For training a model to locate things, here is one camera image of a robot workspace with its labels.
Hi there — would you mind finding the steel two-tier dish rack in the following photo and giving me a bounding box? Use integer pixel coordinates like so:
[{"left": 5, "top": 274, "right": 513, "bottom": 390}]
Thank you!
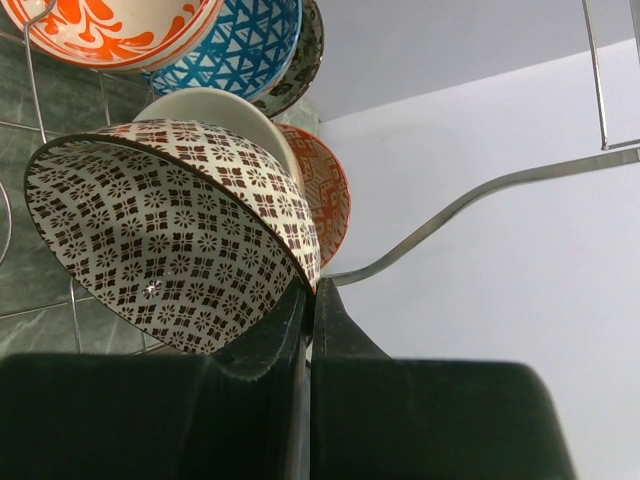
[{"left": 0, "top": 0, "right": 640, "bottom": 354}]

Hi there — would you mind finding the plain white grey bowl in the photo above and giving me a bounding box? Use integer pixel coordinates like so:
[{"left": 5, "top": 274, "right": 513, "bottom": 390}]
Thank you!
[{"left": 134, "top": 87, "right": 304, "bottom": 190}]

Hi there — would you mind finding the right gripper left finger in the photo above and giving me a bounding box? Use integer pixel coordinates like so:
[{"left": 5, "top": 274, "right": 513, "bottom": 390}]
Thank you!
[{"left": 1, "top": 285, "right": 306, "bottom": 479}]

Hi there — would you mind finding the brown floral pattern bowl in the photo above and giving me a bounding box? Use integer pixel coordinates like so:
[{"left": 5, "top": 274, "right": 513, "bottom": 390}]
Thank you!
[{"left": 24, "top": 119, "right": 321, "bottom": 354}]

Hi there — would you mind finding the orange floral pattern bowl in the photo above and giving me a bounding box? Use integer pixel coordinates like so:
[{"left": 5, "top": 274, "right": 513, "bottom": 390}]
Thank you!
[{"left": 1, "top": 0, "right": 223, "bottom": 74}]

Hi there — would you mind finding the red geometric pattern bowl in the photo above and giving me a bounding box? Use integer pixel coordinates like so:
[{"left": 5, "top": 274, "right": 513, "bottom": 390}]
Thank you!
[{"left": 276, "top": 123, "right": 352, "bottom": 268}]

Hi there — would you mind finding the blue triangle pattern bowl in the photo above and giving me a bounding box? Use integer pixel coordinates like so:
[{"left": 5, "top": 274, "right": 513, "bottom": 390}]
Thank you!
[{"left": 143, "top": 0, "right": 303, "bottom": 101}]

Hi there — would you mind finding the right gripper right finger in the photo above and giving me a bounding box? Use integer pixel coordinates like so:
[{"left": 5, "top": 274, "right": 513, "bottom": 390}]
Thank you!
[{"left": 310, "top": 279, "right": 576, "bottom": 479}]

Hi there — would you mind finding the black white leaf bowl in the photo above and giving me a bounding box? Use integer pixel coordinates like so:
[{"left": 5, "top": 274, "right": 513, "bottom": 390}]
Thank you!
[{"left": 252, "top": 1, "right": 325, "bottom": 118}]

